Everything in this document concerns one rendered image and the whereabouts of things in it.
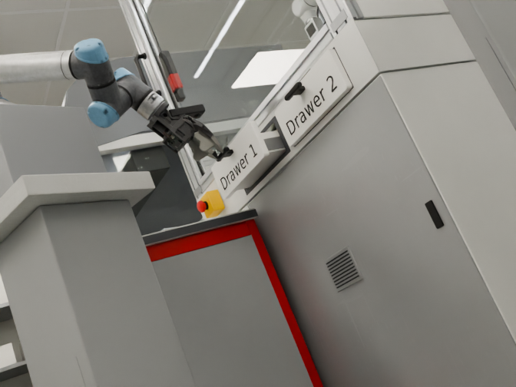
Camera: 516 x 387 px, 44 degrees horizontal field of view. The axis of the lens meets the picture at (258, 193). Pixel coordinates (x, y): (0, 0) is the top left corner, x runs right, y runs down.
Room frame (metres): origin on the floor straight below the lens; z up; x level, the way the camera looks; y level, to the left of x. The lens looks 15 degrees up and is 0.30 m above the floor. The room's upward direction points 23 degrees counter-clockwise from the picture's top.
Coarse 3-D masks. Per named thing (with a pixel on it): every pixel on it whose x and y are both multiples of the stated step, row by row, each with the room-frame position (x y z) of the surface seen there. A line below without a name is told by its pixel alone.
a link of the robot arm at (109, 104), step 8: (88, 88) 1.47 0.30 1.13; (104, 88) 1.46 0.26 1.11; (112, 88) 1.47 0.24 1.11; (120, 88) 1.53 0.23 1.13; (96, 96) 1.47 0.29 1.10; (104, 96) 1.47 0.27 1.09; (112, 96) 1.48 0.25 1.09; (120, 96) 1.51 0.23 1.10; (128, 96) 1.54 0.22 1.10; (96, 104) 1.48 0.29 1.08; (104, 104) 1.48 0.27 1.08; (112, 104) 1.50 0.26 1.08; (120, 104) 1.52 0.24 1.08; (128, 104) 1.55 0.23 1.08; (88, 112) 1.50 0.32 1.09; (96, 112) 1.49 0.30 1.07; (104, 112) 1.49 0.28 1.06; (112, 112) 1.50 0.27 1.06; (120, 112) 1.53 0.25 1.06; (96, 120) 1.51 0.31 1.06; (104, 120) 1.50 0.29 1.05; (112, 120) 1.51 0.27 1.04
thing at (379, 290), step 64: (448, 64) 1.43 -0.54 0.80; (384, 128) 1.35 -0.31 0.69; (448, 128) 1.37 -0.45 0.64; (512, 128) 1.48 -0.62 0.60; (320, 192) 1.60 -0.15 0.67; (384, 192) 1.43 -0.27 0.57; (448, 192) 1.32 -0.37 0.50; (512, 192) 1.42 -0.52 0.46; (320, 256) 1.70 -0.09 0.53; (384, 256) 1.50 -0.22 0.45; (448, 256) 1.35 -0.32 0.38; (512, 256) 1.36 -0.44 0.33; (320, 320) 1.80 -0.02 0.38; (384, 320) 1.59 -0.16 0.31; (448, 320) 1.42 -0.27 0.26; (512, 320) 1.32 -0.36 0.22; (384, 384) 1.67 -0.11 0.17; (448, 384) 1.49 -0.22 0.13; (512, 384) 1.35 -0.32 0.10
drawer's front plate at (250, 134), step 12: (240, 132) 1.65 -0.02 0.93; (252, 132) 1.60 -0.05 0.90; (240, 144) 1.67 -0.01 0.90; (252, 144) 1.62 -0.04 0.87; (264, 144) 1.60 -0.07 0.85; (240, 156) 1.69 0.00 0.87; (252, 156) 1.64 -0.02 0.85; (264, 156) 1.60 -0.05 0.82; (216, 168) 1.81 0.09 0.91; (228, 168) 1.76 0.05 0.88; (240, 168) 1.71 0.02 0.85; (252, 168) 1.66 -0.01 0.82; (216, 180) 1.84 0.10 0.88; (240, 180) 1.73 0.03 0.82; (228, 192) 1.80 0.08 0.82
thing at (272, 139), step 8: (264, 136) 1.63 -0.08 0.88; (272, 136) 1.65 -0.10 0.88; (272, 144) 1.64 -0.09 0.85; (280, 144) 1.65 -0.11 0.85; (272, 152) 1.64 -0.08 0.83; (280, 152) 1.67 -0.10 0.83; (264, 160) 1.68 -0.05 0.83; (272, 160) 1.71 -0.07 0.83; (264, 168) 1.75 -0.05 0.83; (256, 176) 1.79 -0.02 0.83; (248, 184) 1.84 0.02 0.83
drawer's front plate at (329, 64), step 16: (320, 64) 1.41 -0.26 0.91; (336, 64) 1.37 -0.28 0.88; (304, 80) 1.47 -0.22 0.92; (320, 80) 1.43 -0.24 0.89; (336, 80) 1.39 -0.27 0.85; (304, 96) 1.49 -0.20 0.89; (320, 96) 1.45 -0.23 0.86; (336, 96) 1.41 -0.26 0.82; (288, 112) 1.56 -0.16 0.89; (304, 112) 1.51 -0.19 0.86; (320, 112) 1.47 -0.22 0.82; (304, 128) 1.54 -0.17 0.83
